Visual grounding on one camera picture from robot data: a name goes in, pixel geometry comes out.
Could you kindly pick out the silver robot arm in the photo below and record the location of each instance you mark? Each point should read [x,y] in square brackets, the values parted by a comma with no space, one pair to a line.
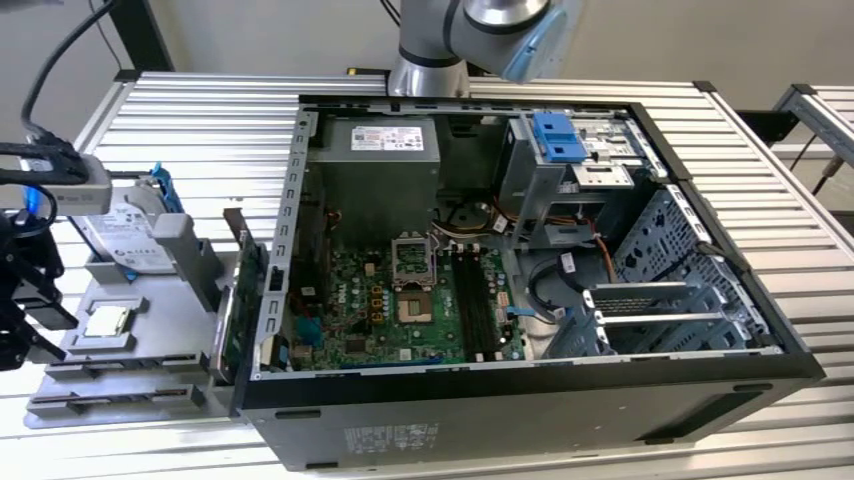
[494,30]

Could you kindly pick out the RAM slot with white latches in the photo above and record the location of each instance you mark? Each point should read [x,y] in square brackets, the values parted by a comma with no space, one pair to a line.
[474,300]
[490,300]

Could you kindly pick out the silver hard disk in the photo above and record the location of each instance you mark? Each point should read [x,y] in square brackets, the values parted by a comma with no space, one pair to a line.
[120,235]

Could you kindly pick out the silver CPU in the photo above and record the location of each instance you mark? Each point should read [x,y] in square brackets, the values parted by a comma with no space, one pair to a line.
[106,320]

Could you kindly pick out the grey parts rack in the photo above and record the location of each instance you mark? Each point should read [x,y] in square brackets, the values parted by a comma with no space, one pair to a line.
[167,320]

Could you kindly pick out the green graphics card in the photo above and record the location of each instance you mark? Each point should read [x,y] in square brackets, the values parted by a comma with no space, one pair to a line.
[248,260]

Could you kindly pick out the green motherboard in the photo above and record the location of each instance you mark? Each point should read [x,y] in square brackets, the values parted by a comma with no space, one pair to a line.
[347,280]

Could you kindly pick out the grey power supply unit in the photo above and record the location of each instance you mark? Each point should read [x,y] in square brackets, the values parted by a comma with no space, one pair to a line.
[374,190]

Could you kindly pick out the blue expansion slot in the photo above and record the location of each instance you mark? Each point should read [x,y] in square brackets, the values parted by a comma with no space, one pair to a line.
[394,363]

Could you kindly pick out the CPU socket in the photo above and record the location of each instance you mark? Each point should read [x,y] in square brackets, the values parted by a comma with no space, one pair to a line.
[416,307]

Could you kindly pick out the black and grey PC case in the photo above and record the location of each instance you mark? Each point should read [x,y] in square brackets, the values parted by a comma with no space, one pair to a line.
[467,425]

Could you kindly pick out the grey metal drive cage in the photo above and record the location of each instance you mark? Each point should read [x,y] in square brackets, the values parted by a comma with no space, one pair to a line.
[527,190]

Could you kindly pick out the blue drive bay latch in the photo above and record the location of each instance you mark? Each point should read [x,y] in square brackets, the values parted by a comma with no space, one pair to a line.
[554,135]

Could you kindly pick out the grey metal disk bay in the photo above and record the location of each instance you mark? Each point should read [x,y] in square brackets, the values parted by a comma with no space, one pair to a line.
[641,295]

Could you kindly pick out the black rectangular object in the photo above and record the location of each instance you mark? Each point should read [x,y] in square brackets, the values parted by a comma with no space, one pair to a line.
[767,125]

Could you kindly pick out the small metal slat table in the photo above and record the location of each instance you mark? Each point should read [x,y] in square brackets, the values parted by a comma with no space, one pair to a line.
[834,115]

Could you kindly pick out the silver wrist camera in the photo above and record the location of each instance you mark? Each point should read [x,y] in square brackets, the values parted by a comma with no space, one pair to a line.
[87,192]

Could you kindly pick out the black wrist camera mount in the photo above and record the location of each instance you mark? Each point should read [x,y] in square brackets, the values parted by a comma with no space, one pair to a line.
[40,149]

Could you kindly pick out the black metal post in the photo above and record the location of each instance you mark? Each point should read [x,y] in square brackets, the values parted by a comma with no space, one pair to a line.
[143,40]

